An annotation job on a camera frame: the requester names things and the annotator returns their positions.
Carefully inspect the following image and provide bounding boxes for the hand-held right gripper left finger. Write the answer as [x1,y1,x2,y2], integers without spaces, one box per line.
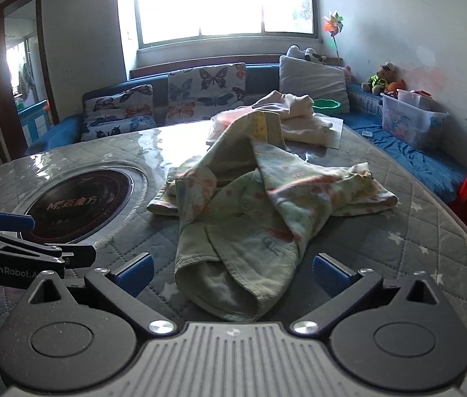
[17,253,177,336]

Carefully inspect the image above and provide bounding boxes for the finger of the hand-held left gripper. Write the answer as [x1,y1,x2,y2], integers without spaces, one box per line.
[0,232,97,269]
[0,204,35,232]

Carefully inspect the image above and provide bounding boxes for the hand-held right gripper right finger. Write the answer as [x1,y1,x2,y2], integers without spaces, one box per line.
[291,253,449,336]

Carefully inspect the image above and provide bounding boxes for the pale green printed children's garment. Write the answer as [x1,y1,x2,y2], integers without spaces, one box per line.
[147,113,398,322]

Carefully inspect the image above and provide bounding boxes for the cream clothes pile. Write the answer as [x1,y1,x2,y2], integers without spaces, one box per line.
[254,90,344,143]

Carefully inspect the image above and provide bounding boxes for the round black induction cooktop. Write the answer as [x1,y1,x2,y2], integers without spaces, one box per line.
[10,161,149,245]

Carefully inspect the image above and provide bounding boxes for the blue play fence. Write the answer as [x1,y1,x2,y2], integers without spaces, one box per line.
[18,99,54,143]

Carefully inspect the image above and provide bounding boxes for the blue sofa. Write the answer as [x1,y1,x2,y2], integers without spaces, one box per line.
[24,64,467,205]

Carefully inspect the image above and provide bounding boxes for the clear plastic storage box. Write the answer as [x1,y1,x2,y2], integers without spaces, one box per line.
[380,91,450,150]

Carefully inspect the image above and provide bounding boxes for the green plastic bowl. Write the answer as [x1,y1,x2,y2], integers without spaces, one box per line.
[312,98,344,111]

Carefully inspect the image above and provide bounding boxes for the small white plastic box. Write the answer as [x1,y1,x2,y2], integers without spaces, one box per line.
[397,89,435,111]

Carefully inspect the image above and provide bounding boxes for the large butterfly print cushion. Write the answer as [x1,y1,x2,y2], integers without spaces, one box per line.
[166,63,247,125]

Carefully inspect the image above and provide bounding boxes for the grey pillow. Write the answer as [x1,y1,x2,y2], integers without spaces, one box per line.
[279,55,350,114]

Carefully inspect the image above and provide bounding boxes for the teddy bear in green vest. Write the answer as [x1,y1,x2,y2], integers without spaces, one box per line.
[361,62,399,95]

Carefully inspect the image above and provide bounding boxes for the colourful pinwheel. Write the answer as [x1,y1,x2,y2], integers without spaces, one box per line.
[323,9,345,61]

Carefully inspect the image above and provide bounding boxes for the window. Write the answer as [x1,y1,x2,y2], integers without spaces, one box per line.
[117,0,323,50]

